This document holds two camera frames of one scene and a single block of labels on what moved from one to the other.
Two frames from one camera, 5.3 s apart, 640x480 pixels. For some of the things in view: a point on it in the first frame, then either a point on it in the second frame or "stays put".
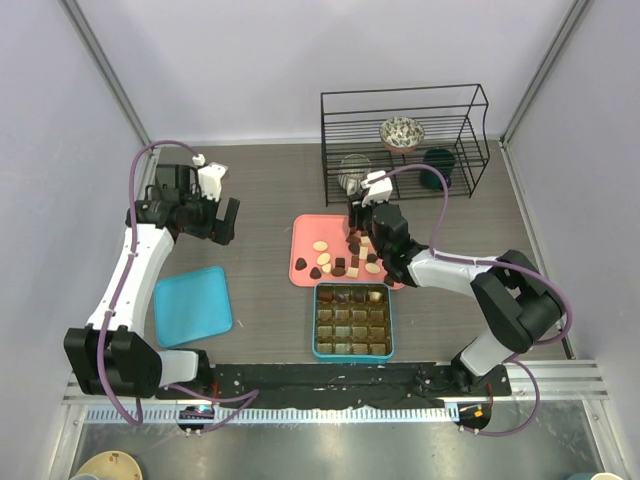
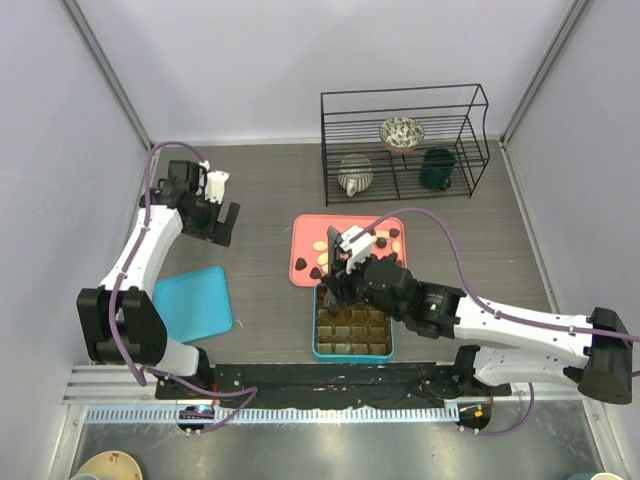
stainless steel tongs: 354,238 -> 331,300
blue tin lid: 191,306 stays put
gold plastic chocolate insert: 352,320 stays put
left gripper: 224,229 stays put
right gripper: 357,212 -> 340,282
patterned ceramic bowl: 400,134 stays put
